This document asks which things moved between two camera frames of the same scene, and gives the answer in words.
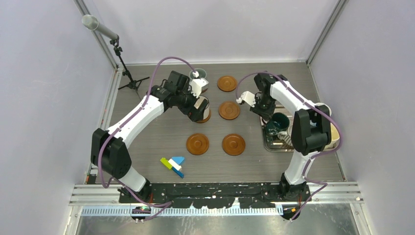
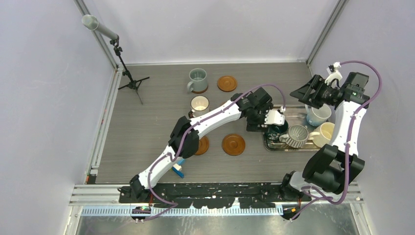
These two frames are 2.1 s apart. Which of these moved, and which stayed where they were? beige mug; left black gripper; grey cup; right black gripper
Moved: right black gripper; left black gripper
Stayed: grey cup; beige mug
